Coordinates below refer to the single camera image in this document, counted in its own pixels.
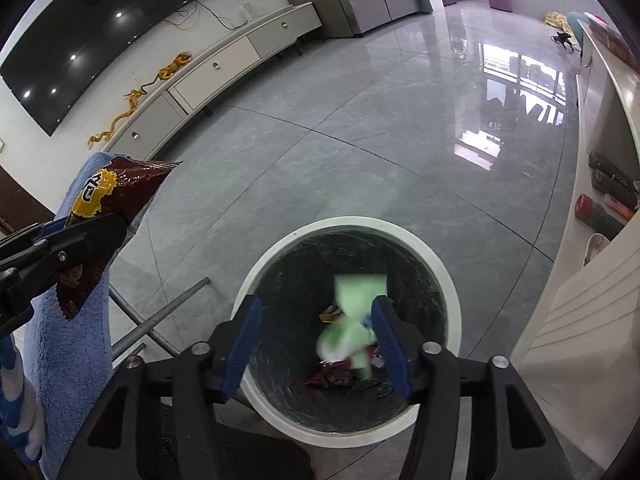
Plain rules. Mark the brown door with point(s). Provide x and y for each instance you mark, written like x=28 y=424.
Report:
x=20 y=200

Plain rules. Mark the white power strip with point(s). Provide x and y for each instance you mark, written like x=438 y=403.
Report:
x=245 y=12

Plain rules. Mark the red chip bag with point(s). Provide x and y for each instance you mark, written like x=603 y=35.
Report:
x=332 y=376

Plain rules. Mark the red capped dark roll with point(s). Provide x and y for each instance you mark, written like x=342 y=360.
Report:
x=597 y=215

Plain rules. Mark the golden dragon figurine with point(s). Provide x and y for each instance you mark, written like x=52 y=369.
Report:
x=120 y=117

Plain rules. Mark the white plate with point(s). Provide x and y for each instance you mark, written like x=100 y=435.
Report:
x=597 y=249

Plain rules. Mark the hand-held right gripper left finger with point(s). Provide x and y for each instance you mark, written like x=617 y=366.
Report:
x=245 y=345

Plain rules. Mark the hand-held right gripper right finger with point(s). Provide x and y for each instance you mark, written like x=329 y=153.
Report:
x=395 y=352

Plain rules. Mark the black wall television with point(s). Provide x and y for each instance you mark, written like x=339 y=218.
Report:
x=100 y=25

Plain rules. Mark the black bin liner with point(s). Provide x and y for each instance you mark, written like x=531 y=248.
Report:
x=295 y=280

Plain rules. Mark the golden tiger figurine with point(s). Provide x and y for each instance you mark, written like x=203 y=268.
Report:
x=175 y=65

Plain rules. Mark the person's left hand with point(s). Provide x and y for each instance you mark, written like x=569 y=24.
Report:
x=15 y=410

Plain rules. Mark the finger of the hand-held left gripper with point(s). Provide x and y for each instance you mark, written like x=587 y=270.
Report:
x=85 y=247
x=20 y=245

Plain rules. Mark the yellow cloth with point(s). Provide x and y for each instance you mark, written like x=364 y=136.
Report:
x=556 y=20

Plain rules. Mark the teal chair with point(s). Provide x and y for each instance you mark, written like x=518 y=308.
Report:
x=577 y=25

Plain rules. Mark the green cloth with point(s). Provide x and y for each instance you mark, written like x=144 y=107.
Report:
x=360 y=292

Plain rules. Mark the blue fluffy blanket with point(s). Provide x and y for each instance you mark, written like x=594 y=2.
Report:
x=75 y=360

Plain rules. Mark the white round trash bin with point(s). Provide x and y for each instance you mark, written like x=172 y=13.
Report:
x=350 y=225

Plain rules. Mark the white counter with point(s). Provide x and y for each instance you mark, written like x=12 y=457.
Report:
x=590 y=320

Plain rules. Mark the white television cabinet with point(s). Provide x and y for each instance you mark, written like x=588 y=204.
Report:
x=215 y=75

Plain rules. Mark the brown snack bag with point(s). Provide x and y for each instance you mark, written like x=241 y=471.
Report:
x=125 y=180

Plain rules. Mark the grey metal table frame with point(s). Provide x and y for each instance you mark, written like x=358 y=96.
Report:
x=170 y=307

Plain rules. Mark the dark patterned roll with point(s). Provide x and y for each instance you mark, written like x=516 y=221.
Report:
x=612 y=187
x=612 y=167

